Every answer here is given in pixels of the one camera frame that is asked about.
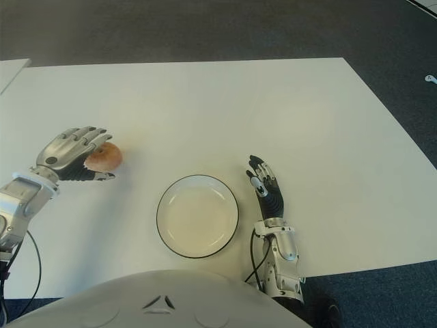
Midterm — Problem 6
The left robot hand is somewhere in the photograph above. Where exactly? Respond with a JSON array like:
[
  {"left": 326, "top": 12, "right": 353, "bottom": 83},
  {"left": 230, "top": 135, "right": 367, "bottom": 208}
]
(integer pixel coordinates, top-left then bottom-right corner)
[{"left": 36, "top": 126, "right": 116, "bottom": 182}]

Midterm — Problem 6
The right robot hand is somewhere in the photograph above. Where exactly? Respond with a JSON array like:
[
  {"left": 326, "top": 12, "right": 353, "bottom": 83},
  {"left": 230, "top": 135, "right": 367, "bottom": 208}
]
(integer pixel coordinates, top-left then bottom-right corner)
[{"left": 245, "top": 154, "right": 285, "bottom": 221}]

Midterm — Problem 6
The red yellow apple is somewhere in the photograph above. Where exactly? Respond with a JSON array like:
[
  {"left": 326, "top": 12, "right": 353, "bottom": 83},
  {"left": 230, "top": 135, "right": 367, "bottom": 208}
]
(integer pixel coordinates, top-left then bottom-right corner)
[{"left": 84, "top": 142, "right": 123, "bottom": 172}]

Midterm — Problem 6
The white plate with black rim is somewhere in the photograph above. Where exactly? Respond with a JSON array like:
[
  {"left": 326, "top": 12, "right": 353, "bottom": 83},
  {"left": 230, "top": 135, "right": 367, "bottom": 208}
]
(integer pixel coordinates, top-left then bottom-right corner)
[{"left": 156, "top": 174, "right": 240, "bottom": 259}]

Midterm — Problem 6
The neighbouring white table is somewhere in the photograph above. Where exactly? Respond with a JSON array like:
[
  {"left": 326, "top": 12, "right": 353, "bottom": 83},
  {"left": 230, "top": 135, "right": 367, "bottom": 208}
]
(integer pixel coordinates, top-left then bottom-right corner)
[{"left": 0, "top": 58, "right": 32, "bottom": 96}]

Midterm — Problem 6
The black robot foot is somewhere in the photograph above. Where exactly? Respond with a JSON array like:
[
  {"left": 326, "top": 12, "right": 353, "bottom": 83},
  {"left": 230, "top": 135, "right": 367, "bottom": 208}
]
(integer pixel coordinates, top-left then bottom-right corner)
[{"left": 303, "top": 285, "right": 342, "bottom": 328}]

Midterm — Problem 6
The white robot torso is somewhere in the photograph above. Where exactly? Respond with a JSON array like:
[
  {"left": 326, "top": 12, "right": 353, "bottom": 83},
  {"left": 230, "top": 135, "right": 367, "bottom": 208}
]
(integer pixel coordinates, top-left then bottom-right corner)
[{"left": 6, "top": 269, "right": 313, "bottom": 328}]

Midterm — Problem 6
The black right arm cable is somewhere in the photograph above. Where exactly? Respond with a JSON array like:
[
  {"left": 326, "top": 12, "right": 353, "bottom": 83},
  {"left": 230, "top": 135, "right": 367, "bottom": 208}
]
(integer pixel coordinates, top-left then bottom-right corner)
[{"left": 249, "top": 228, "right": 274, "bottom": 284}]

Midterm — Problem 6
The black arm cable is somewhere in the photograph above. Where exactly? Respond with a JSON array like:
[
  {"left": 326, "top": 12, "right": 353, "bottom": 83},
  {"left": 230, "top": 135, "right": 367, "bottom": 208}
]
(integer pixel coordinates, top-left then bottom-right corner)
[
  {"left": 249, "top": 228, "right": 274, "bottom": 284},
  {"left": 0, "top": 229, "right": 43, "bottom": 324}
]

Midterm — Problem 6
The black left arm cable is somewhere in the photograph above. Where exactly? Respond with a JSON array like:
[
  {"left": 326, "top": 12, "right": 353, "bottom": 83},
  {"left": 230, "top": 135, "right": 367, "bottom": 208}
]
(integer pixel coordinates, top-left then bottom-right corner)
[{"left": 0, "top": 229, "right": 43, "bottom": 324}]

